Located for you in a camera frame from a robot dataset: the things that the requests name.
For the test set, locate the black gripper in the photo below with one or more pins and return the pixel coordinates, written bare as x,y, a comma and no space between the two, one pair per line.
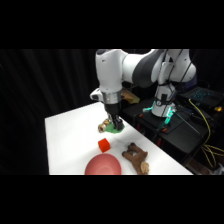
112,108

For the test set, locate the green triangle block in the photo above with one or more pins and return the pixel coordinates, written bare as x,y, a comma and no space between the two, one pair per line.
111,130

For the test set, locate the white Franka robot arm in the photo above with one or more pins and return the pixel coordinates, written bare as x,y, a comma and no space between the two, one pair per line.
133,70

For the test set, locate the pink bowl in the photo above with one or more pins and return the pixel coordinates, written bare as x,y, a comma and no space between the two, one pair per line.
102,165

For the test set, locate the small tan plush toy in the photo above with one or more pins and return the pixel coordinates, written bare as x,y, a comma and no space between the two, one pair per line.
102,126

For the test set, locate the red cube block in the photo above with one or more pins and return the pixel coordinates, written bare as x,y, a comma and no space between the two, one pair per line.
103,145

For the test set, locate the large brown plush toy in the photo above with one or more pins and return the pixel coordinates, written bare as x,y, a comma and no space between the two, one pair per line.
136,158

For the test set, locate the black robot stand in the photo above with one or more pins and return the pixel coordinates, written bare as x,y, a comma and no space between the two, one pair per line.
180,133

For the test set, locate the black curtain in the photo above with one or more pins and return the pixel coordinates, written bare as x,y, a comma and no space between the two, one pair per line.
33,100

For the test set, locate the black laptop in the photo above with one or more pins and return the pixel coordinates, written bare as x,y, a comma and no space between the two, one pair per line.
201,95

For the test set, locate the small yellow object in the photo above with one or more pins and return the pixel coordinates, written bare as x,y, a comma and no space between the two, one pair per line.
217,109

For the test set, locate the yellowish wrist camera mount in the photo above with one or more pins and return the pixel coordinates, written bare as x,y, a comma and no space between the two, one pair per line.
130,96

